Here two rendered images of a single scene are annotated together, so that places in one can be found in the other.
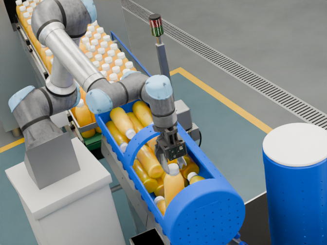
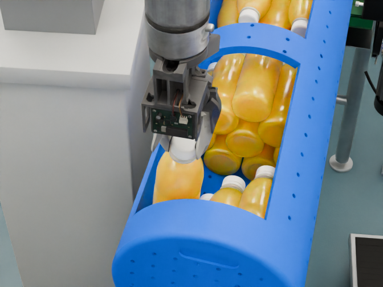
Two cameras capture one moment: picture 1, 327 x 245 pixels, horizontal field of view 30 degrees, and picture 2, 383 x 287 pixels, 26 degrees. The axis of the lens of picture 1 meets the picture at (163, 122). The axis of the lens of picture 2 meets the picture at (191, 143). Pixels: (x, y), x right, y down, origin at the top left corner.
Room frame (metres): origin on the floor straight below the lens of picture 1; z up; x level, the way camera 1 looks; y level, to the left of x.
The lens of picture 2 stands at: (0.91, -0.40, 2.13)
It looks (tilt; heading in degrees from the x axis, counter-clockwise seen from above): 47 degrees down; 30
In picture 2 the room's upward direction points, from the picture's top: straight up
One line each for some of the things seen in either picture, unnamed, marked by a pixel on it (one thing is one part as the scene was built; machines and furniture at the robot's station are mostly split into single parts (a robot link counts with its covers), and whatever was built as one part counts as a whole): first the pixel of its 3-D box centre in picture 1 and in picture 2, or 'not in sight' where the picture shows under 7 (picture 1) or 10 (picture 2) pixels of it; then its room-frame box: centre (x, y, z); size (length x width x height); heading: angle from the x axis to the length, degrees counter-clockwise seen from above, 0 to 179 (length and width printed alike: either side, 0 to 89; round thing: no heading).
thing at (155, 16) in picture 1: (157, 30); not in sight; (2.86, -0.06, 1.18); 0.06 x 0.06 x 0.16
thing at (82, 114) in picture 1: (84, 119); not in sight; (2.46, 0.37, 0.99); 0.07 x 0.07 x 0.19
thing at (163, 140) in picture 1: (169, 138); (177, 83); (1.56, -0.01, 1.43); 0.09 x 0.08 x 0.12; 16
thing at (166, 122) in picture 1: (165, 116); (180, 29); (1.57, -0.01, 1.51); 0.08 x 0.08 x 0.05
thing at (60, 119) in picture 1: (51, 109); not in sight; (2.51, 0.51, 1.05); 0.20 x 0.10 x 0.10; 16
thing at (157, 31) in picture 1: (156, 29); not in sight; (2.86, -0.06, 1.18); 0.06 x 0.06 x 0.05
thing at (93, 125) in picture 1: (119, 115); not in sight; (2.47, 0.20, 0.96); 0.40 x 0.01 x 0.03; 106
